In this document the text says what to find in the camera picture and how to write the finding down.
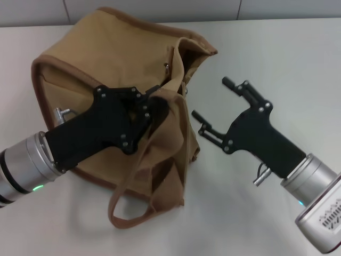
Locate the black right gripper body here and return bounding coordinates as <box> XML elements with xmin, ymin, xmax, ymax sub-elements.
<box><xmin>223</xmin><ymin>102</ymin><xmax>307</xmax><ymax>179</ymax></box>

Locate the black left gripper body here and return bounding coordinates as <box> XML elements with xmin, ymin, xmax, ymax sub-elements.
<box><xmin>45</xmin><ymin>86</ymin><xmax>142</xmax><ymax>171</ymax></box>

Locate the left gripper cable connector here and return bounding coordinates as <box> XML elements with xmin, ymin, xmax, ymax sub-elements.
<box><xmin>54</xmin><ymin>106</ymin><xmax>80</xmax><ymax>126</ymax></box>

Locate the khaki canvas food bag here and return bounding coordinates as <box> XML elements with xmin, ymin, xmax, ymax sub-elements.
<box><xmin>31</xmin><ymin>7</ymin><xmax>218</xmax><ymax>229</ymax></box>

